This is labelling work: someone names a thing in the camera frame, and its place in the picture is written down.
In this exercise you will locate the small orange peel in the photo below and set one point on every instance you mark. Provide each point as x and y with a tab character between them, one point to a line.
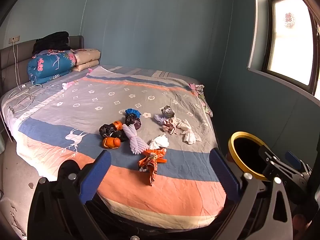
118	125

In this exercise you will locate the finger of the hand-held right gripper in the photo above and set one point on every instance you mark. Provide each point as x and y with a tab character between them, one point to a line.
268	152
292	158

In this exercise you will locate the orange patterned sock bundle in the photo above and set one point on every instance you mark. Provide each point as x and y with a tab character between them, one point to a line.
150	160

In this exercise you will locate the black yellow-rimmed trash can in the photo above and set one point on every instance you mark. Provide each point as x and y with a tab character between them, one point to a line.
233	152

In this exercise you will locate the beige printed pillow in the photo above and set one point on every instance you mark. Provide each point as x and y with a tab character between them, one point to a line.
86	66
87	55

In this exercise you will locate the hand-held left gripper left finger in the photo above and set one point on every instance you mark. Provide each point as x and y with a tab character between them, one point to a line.
96	177

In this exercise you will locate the orange mandarin fruit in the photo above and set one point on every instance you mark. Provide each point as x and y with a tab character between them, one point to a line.
111	143

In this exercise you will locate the white tissue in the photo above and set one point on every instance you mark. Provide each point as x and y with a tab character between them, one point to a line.
160	142

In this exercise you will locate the blue dark sock bundle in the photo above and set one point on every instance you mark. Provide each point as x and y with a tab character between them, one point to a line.
132	121

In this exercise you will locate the small pink white cloth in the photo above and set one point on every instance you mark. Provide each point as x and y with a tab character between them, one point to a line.
67	86

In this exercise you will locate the lavender foam net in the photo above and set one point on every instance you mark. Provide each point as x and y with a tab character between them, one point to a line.
159	118

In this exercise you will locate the grey wrapper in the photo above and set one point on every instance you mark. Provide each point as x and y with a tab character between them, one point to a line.
167	111

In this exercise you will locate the floral cloth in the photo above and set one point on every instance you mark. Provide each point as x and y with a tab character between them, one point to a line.
202	97

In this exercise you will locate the orange black sock bundle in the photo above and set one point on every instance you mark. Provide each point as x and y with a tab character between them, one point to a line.
107	130

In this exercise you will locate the window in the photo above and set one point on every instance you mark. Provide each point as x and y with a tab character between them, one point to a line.
287	50

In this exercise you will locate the black folded clothing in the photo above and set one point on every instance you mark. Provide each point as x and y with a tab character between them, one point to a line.
51	42

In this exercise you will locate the blue wrapper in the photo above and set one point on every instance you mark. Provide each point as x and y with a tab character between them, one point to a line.
132	112

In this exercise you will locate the grey bed headboard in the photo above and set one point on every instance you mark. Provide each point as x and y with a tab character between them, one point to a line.
10	60

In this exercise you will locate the red window decal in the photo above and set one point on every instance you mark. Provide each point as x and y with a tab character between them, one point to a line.
289	20

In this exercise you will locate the twisted white paper napkin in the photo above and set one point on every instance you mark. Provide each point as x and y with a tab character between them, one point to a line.
188	135

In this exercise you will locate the wall socket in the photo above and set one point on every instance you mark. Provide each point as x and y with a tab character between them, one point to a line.
14	39

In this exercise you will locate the blue floral folded quilt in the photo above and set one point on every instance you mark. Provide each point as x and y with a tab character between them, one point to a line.
47	66

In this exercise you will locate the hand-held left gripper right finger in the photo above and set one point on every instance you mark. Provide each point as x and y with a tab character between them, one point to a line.
225	177

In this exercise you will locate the white power adapter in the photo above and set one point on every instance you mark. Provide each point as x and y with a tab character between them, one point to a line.
25	86

